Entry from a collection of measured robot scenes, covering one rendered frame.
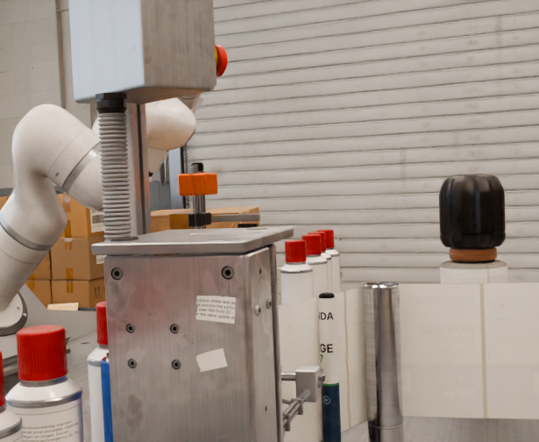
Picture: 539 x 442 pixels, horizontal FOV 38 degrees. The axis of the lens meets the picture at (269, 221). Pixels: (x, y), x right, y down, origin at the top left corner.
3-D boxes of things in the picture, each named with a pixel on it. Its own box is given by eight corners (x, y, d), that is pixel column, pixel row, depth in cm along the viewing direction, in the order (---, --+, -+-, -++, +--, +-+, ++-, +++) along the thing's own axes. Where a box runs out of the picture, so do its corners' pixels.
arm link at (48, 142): (38, 258, 149) (109, 163, 141) (-41, 195, 147) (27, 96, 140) (62, 238, 160) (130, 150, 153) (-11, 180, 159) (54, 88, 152)
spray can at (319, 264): (328, 357, 134) (322, 235, 133) (297, 356, 135) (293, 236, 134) (333, 350, 139) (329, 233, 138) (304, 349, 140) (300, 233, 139)
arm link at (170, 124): (24, 175, 145) (94, 231, 147) (56, 128, 140) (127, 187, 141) (131, 106, 190) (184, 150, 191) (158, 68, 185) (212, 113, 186)
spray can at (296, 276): (312, 374, 123) (308, 241, 122) (280, 373, 124) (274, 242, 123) (319, 366, 128) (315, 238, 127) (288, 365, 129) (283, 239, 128)
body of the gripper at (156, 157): (165, 137, 234) (144, 168, 234) (144, 120, 226) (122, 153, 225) (180, 146, 229) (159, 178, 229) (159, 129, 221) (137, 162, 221)
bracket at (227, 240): (244, 253, 51) (243, 238, 51) (88, 255, 54) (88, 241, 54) (294, 236, 64) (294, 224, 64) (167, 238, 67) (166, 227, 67)
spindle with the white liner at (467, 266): (514, 415, 98) (507, 172, 96) (439, 412, 100) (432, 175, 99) (512, 395, 106) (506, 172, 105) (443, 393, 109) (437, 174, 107)
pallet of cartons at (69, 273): (91, 392, 457) (81, 194, 451) (-25, 383, 489) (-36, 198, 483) (189, 348, 568) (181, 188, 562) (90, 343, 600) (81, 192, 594)
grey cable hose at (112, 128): (127, 282, 87) (117, 91, 86) (99, 283, 88) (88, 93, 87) (141, 279, 91) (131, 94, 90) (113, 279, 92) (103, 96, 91)
